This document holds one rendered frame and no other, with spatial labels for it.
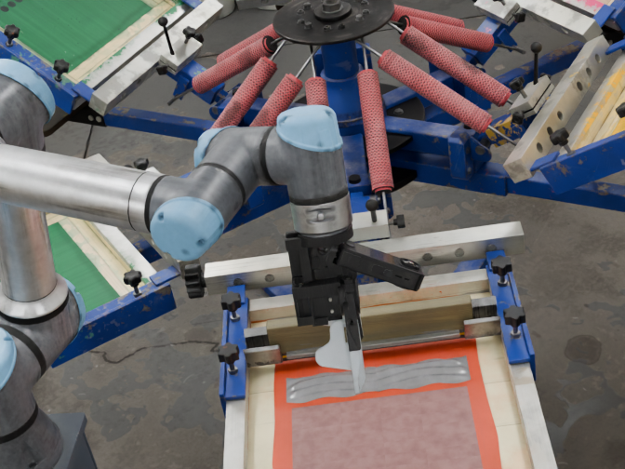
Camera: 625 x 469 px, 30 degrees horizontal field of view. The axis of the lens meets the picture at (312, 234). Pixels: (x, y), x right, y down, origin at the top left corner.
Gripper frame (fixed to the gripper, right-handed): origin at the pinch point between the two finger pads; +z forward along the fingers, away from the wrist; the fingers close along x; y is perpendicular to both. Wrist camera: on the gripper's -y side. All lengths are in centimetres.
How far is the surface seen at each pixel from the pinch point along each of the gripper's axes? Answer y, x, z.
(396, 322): -5, -72, 25
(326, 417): 11, -59, 37
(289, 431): 18, -57, 38
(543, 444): -27, -42, 39
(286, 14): 12, -148, -27
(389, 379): -2, -66, 34
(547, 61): -56, -185, 1
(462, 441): -14, -49, 40
